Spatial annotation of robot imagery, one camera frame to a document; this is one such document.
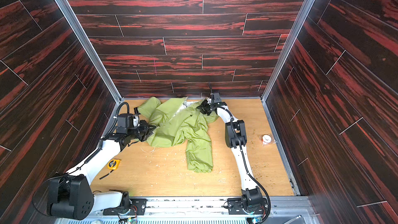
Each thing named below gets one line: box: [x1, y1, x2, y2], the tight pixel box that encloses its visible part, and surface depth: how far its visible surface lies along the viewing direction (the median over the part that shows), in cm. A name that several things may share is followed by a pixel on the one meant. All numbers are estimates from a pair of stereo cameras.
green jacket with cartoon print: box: [137, 96, 220, 173], surface depth 98 cm
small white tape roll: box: [262, 134, 273, 145], surface depth 97 cm
